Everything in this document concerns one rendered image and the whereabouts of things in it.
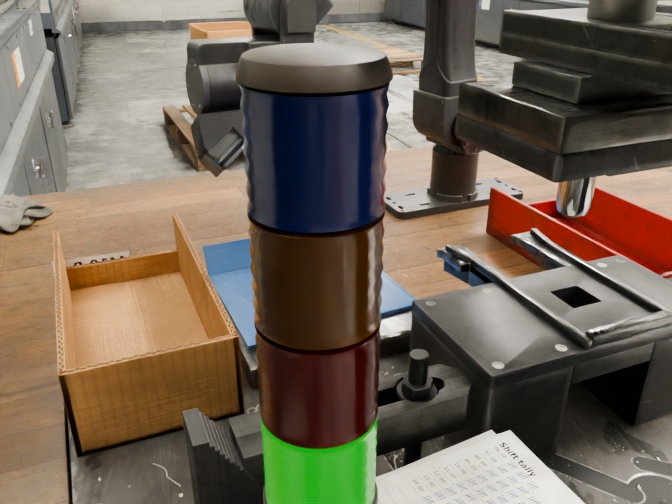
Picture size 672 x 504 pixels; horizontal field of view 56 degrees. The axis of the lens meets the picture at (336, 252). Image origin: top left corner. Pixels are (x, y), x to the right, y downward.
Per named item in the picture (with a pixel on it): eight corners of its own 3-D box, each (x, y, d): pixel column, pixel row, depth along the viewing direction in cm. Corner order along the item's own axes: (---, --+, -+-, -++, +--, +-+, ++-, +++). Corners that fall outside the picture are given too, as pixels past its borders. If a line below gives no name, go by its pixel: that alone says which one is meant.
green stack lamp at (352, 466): (348, 437, 24) (349, 365, 23) (394, 510, 21) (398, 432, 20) (252, 465, 23) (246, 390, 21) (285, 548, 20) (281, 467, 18)
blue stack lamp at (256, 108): (351, 175, 20) (352, 64, 18) (410, 219, 16) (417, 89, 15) (231, 191, 18) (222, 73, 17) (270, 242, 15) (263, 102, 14)
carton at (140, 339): (184, 279, 69) (177, 212, 66) (245, 422, 48) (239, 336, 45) (59, 302, 65) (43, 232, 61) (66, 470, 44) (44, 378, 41)
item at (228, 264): (269, 259, 67) (268, 233, 66) (326, 331, 55) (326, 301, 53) (204, 271, 65) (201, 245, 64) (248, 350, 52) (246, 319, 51)
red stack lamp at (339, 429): (349, 361, 23) (350, 279, 21) (399, 428, 20) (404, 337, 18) (246, 387, 21) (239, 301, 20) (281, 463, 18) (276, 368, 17)
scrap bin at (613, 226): (562, 217, 83) (569, 174, 80) (736, 308, 62) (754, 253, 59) (485, 232, 79) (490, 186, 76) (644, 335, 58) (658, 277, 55)
